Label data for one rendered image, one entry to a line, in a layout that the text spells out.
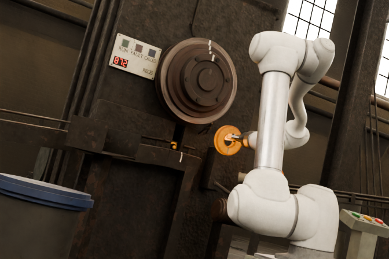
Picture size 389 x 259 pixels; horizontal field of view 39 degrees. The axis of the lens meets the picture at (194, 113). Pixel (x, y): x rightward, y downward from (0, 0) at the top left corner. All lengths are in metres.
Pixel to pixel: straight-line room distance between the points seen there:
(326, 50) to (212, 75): 0.95
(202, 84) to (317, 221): 1.20
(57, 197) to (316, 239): 0.87
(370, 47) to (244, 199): 5.68
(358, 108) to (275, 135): 5.25
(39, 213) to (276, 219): 0.76
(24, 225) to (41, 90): 7.30
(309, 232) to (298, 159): 9.20
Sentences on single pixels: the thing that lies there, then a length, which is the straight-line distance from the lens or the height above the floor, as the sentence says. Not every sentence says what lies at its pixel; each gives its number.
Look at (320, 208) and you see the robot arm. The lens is 1.95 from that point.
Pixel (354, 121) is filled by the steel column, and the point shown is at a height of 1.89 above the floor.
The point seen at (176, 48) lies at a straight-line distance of 2.94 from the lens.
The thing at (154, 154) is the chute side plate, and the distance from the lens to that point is 2.86.
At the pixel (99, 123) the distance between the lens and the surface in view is 2.36.
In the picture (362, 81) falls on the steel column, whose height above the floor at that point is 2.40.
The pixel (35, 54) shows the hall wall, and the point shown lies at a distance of 8.96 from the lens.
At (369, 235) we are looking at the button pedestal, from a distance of 2.72.
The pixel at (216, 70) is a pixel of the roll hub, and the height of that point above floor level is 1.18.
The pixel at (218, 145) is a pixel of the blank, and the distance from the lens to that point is 2.81.
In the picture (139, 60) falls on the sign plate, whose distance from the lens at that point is 2.99.
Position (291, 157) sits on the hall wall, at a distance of 11.01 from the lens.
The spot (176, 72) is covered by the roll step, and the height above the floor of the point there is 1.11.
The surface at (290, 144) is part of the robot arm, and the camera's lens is 2.60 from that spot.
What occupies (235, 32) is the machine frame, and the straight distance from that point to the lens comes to 3.32.
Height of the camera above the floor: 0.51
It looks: 8 degrees up
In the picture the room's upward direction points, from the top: 14 degrees clockwise
